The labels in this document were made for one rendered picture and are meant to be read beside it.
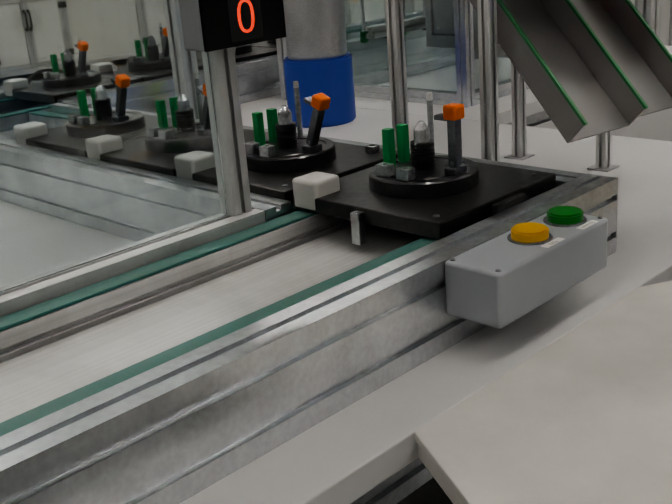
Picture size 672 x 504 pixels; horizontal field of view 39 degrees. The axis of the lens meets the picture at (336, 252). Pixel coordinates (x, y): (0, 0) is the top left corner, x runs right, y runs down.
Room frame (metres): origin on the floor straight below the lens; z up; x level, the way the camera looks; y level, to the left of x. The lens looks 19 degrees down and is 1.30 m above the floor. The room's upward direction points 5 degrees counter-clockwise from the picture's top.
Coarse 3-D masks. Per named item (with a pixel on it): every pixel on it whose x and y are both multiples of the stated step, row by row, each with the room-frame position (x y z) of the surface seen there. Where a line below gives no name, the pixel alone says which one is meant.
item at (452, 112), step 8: (448, 104) 1.12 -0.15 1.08; (456, 104) 1.12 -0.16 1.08; (448, 112) 1.11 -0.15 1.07; (456, 112) 1.11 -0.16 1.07; (440, 120) 1.13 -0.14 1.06; (448, 120) 1.12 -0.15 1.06; (456, 120) 1.12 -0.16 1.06; (448, 128) 1.12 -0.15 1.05; (456, 128) 1.12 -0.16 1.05; (448, 136) 1.12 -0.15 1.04; (456, 136) 1.11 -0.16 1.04; (448, 144) 1.12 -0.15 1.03; (456, 144) 1.11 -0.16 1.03; (448, 152) 1.12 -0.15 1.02; (456, 152) 1.11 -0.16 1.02; (456, 160) 1.11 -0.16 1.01
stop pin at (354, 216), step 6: (354, 216) 1.07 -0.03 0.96; (360, 216) 1.06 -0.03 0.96; (354, 222) 1.07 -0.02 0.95; (360, 222) 1.06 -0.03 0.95; (354, 228) 1.07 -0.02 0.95; (360, 228) 1.06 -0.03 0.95; (354, 234) 1.07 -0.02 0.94; (360, 234) 1.06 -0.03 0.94; (354, 240) 1.07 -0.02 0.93; (360, 240) 1.06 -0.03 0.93
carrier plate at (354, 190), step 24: (480, 168) 1.21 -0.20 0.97; (504, 168) 1.20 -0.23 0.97; (336, 192) 1.15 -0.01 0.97; (360, 192) 1.14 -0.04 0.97; (480, 192) 1.10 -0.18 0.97; (504, 192) 1.09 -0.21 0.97; (528, 192) 1.11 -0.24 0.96; (336, 216) 1.11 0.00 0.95; (384, 216) 1.05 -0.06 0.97; (408, 216) 1.03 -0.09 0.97; (432, 216) 1.02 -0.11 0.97; (456, 216) 1.01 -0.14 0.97; (480, 216) 1.04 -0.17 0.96
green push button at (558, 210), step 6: (552, 210) 1.00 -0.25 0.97; (558, 210) 1.00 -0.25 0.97; (564, 210) 0.99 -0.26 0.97; (570, 210) 0.99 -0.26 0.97; (576, 210) 0.99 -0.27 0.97; (582, 210) 1.00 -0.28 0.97; (552, 216) 0.98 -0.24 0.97; (558, 216) 0.98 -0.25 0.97; (564, 216) 0.98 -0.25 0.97; (570, 216) 0.98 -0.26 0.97; (576, 216) 0.98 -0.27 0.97; (582, 216) 0.98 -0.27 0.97; (552, 222) 0.98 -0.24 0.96; (558, 222) 0.98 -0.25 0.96; (564, 222) 0.98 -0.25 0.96; (570, 222) 0.97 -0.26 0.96; (576, 222) 0.98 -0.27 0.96
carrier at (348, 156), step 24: (288, 120) 1.33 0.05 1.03; (264, 144) 1.36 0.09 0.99; (288, 144) 1.33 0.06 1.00; (336, 144) 1.42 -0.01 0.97; (264, 168) 1.28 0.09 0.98; (288, 168) 1.27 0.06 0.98; (312, 168) 1.28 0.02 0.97; (336, 168) 1.27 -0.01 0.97; (360, 168) 1.27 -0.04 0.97; (264, 192) 1.20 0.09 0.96; (288, 192) 1.18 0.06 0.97
